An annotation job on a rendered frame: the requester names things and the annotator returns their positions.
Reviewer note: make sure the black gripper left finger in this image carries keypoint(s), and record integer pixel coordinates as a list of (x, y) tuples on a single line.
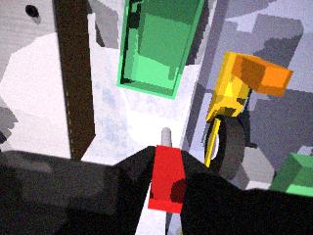
[(111, 197)]

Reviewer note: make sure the red-headed stop pin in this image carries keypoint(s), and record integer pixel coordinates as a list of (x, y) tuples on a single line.
[(168, 185)]

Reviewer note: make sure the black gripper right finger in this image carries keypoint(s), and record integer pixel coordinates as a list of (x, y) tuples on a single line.
[(214, 206)]

